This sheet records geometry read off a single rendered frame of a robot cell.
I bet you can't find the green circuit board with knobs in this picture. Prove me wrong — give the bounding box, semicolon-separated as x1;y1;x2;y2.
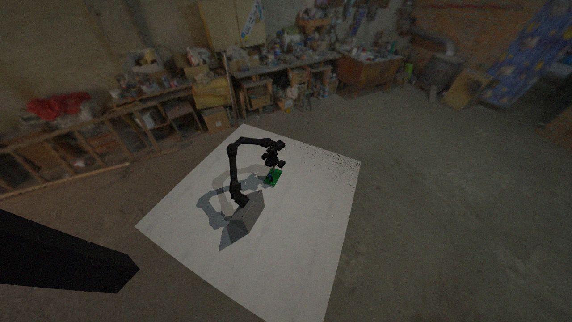
263;167;282;186

